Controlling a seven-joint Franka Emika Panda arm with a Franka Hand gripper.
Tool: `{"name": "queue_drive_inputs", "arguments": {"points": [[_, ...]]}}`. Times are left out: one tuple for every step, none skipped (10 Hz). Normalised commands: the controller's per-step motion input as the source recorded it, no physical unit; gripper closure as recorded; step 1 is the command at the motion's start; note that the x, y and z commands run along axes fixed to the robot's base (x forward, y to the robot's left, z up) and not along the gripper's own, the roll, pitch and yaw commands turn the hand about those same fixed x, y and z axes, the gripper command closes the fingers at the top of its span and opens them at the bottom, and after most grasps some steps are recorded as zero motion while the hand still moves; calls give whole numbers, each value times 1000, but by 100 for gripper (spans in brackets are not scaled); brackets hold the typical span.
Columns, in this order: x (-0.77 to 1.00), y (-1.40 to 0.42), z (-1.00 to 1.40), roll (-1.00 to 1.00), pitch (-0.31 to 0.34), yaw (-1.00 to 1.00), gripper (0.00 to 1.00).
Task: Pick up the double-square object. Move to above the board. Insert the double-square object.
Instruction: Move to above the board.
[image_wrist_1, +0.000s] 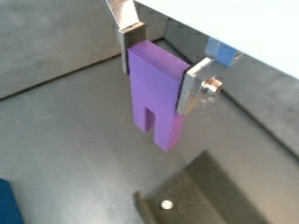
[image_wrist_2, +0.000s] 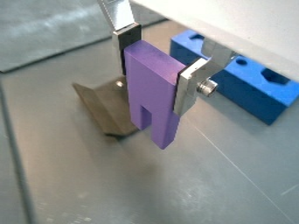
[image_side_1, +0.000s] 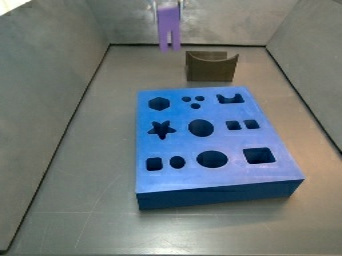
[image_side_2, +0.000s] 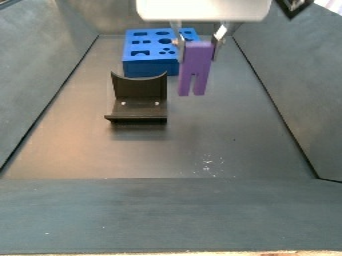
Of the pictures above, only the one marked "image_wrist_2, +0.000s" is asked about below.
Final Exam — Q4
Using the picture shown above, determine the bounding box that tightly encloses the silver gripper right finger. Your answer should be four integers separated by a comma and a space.
172, 38, 239, 116

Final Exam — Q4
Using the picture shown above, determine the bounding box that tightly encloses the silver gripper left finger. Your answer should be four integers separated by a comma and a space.
97, 0, 141, 74

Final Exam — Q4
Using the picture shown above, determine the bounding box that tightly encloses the purple double-square peg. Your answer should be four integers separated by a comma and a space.
124, 40, 184, 149

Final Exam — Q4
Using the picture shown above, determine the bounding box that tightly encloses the blue shape-sorter block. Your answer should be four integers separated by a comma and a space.
171, 30, 299, 125

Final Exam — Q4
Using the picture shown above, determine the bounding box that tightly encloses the black curved holder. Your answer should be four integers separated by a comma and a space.
72, 76, 137, 137

